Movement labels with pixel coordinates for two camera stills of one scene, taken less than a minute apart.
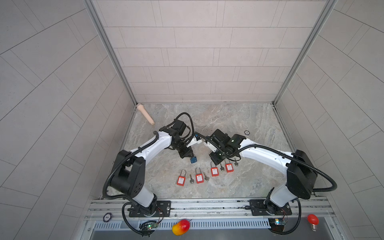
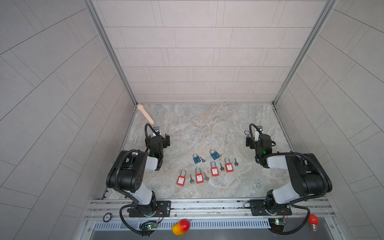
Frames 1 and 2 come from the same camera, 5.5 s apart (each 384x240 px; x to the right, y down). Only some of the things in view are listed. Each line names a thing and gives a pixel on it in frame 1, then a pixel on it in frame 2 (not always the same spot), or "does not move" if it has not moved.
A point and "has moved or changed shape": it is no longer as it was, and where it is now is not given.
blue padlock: [193, 159] has moved or changed shape
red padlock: [181, 179] does not move
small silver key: [192, 180] does not move
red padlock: [199, 176] does not move
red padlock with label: [214, 171] does not move
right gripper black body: [218, 154] → [253, 144]
